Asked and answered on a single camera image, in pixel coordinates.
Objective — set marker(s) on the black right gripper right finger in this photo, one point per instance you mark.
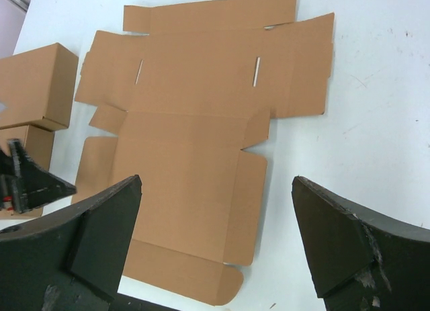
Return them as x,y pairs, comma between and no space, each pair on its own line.
360,259

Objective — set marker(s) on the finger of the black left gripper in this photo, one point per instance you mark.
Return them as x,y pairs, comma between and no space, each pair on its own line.
29,186
6,169

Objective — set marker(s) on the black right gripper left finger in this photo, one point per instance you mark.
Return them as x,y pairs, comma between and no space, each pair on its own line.
73,258

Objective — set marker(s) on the brown cardboard box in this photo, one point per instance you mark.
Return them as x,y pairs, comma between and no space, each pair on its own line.
184,91

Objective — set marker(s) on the lower folded cardboard box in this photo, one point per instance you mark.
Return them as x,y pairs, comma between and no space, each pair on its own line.
37,142

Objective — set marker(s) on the folded cardboard box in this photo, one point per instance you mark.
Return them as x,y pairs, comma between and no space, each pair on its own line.
37,88
37,142

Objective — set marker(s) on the upper folded cardboard box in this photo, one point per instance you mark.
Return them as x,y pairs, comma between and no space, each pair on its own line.
37,88

